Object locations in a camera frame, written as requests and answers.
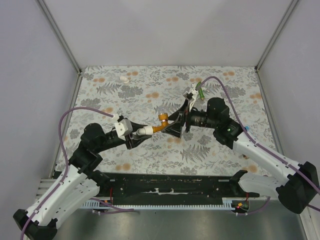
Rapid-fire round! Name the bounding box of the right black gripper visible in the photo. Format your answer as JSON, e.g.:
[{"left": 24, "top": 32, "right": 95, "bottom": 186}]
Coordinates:
[{"left": 161, "top": 99, "right": 218, "bottom": 139}]

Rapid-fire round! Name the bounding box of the white pipe elbow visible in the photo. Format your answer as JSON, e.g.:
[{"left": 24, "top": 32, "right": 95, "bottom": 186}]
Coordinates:
[{"left": 136, "top": 125, "right": 154, "bottom": 136}]

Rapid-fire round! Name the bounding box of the orange water faucet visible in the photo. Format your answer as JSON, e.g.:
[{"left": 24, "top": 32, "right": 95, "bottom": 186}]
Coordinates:
[{"left": 152, "top": 113, "right": 169, "bottom": 133}]

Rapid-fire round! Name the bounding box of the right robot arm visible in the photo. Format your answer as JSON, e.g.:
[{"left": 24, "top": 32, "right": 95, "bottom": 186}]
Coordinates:
[{"left": 162, "top": 97, "right": 320, "bottom": 214}]

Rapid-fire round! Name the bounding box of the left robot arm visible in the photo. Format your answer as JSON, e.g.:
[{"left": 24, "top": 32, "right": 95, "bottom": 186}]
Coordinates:
[{"left": 13, "top": 118, "right": 154, "bottom": 240}]

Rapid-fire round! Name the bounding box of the white pipe elbow far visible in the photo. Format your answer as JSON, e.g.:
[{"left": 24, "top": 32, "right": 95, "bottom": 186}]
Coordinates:
[{"left": 119, "top": 76, "right": 130, "bottom": 83}]

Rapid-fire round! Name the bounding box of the green water faucet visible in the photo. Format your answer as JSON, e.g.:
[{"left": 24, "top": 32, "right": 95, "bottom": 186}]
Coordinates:
[{"left": 196, "top": 81, "right": 205, "bottom": 101}]

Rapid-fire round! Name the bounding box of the floral table mat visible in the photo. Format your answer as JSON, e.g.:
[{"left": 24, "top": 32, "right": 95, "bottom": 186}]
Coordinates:
[{"left": 55, "top": 66, "right": 275, "bottom": 176}]

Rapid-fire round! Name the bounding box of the white green faucet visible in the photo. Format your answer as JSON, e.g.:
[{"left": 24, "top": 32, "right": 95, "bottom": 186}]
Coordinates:
[{"left": 202, "top": 87, "right": 210, "bottom": 99}]

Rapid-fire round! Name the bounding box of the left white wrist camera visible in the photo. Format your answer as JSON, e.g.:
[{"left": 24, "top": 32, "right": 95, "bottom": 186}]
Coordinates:
[{"left": 114, "top": 118, "right": 133, "bottom": 140}]

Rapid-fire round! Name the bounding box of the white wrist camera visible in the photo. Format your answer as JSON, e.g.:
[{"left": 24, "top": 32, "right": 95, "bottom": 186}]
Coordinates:
[
  {"left": 183, "top": 85, "right": 199, "bottom": 111},
  {"left": 114, "top": 118, "right": 133, "bottom": 140}
]

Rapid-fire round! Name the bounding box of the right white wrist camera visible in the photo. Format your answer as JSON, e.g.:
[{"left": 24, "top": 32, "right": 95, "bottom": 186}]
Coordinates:
[{"left": 183, "top": 85, "right": 199, "bottom": 111}]

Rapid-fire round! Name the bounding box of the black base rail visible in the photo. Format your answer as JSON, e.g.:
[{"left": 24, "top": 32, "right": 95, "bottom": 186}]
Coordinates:
[{"left": 97, "top": 172, "right": 259, "bottom": 198}]

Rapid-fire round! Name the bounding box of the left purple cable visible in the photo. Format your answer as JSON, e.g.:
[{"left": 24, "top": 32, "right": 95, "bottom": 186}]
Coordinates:
[{"left": 19, "top": 106, "right": 136, "bottom": 240}]

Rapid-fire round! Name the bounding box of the white cable duct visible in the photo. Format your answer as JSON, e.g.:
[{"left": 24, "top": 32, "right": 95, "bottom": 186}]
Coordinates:
[{"left": 79, "top": 198, "right": 236, "bottom": 211}]

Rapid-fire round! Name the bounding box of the left aluminium frame post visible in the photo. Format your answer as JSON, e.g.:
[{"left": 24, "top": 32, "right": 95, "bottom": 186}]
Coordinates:
[{"left": 36, "top": 0, "right": 82, "bottom": 75}]

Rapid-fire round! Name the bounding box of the aluminium frame post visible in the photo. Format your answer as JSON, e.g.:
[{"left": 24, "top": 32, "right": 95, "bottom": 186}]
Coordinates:
[
  {"left": 36, "top": 0, "right": 82, "bottom": 75},
  {"left": 254, "top": 0, "right": 301, "bottom": 73}
]

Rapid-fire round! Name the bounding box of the right aluminium frame post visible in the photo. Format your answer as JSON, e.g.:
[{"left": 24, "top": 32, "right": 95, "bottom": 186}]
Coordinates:
[{"left": 254, "top": 0, "right": 301, "bottom": 73}]

